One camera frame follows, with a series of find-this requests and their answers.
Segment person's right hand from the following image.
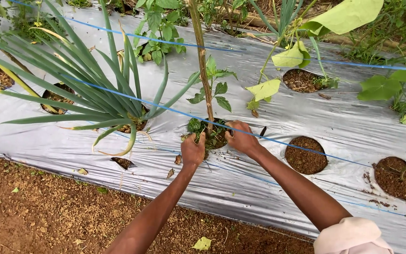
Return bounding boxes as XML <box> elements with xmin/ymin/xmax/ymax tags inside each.
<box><xmin>224</xmin><ymin>120</ymin><xmax>262</xmax><ymax>156</ymax></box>

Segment person's left hand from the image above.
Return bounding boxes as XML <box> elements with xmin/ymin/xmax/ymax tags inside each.
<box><xmin>181</xmin><ymin>132</ymin><xmax>206</xmax><ymax>168</ymax></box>

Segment small green weeds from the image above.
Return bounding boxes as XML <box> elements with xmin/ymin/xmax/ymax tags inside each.
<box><xmin>182</xmin><ymin>118</ymin><xmax>229</xmax><ymax>149</ymax></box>

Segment silver plastic mulch sheet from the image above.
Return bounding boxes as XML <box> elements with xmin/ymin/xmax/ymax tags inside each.
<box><xmin>0</xmin><ymin>0</ymin><xmax>406</xmax><ymax>254</ymax></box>

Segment small pepper plant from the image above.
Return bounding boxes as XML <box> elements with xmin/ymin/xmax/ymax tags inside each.
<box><xmin>186</xmin><ymin>56</ymin><xmax>238</xmax><ymax>113</ymax></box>

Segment wooden support stake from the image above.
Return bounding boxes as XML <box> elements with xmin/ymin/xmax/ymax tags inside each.
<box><xmin>185</xmin><ymin>0</ymin><xmax>215</xmax><ymax>136</ymax></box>

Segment climbing bean vine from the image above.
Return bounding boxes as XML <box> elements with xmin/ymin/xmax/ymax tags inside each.
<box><xmin>245</xmin><ymin>0</ymin><xmax>385</xmax><ymax>111</ymax></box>

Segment leafy green plant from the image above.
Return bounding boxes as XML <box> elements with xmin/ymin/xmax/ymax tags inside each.
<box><xmin>133</xmin><ymin>0</ymin><xmax>188</xmax><ymax>66</ymax></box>

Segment yellow fallen leaf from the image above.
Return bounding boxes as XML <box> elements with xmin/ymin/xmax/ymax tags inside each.
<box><xmin>192</xmin><ymin>236</ymin><xmax>213</xmax><ymax>251</ymax></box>

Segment green onion plant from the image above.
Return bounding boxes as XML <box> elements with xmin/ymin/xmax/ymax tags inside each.
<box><xmin>0</xmin><ymin>0</ymin><xmax>201</xmax><ymax>157</ymax></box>

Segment rolled pink sleeve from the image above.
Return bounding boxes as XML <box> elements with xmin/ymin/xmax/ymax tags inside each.
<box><xmin>313</xmin><ymin>217</ymin><xmax>394</xmax><ymax>254</ymax></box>

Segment broad-leaf bean plant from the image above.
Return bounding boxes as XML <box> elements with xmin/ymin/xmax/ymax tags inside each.
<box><xmin>357</xmin><ymin>53</ymin><xmax>406</xmax><ymax>125</ymax></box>

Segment blue string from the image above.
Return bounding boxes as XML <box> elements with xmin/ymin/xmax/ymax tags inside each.
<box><xmin>0</xmin><ymin>0</ymin><xmax>406</xmax><ymax>73</ymax></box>
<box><xmin>0</xmin><ymin>73</ymin><xmax>406</xmax><ymax>184</ymax></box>

